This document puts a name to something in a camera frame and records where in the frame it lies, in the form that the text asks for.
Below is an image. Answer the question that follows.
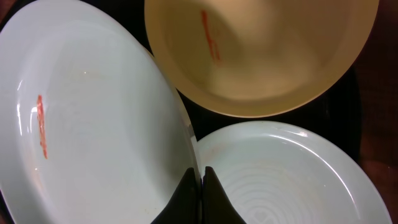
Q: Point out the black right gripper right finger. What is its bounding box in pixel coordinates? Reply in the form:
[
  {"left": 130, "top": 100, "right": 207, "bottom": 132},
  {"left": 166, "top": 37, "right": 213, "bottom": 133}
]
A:
[{"left": 202, "top": 166, "right": 246, "bottom": 224}]

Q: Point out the light blue plate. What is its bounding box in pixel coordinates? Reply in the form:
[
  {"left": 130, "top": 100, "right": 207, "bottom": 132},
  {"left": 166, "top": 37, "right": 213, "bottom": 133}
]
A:
[
  {"left": 198, "top": 121, "right": 391, "bottom": 224},
  {"left": 1, "top": 1, "right": 195, "bottom": 223}
]

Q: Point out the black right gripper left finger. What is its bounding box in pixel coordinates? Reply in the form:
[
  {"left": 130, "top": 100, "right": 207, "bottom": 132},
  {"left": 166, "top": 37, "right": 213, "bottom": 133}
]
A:
[{"left": 151, "top": 167, "right": 199, "bottom": 224}]

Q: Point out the yellow plate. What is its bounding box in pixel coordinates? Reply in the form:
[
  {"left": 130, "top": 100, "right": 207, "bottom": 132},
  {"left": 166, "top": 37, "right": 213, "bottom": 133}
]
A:
[{"left": 144, "top": 0, "right": 379, "bottom": 118}]

